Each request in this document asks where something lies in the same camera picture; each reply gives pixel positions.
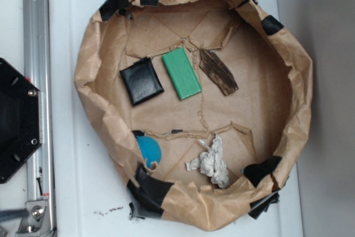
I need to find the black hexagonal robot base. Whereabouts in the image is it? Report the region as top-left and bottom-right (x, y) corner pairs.
(1, 58), (41, 184)

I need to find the dark brown wood chip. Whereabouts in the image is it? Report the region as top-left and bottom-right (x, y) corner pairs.
(199, 48), (239, 96)

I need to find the brown paper bag tray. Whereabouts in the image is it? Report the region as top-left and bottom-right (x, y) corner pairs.
(74, 0), (313, 231)

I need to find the green rectangular block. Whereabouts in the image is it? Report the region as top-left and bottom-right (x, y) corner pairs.
(162, 47), (202, 100)

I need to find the black leather wallet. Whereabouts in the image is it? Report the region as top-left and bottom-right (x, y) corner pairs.
(120, 57), (164, 105)

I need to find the blue ball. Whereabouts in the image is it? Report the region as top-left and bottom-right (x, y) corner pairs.
(136, 136), (162, 169)

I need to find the crumpled white tissue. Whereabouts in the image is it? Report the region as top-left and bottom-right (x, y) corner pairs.
(185, 134), (230, 189)

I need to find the metal corner bracket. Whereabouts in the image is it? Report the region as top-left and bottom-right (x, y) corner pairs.
(16, 200), (50, 236)

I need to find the aluminium rail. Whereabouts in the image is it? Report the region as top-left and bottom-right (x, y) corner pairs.
(23, 0), (57, 236)

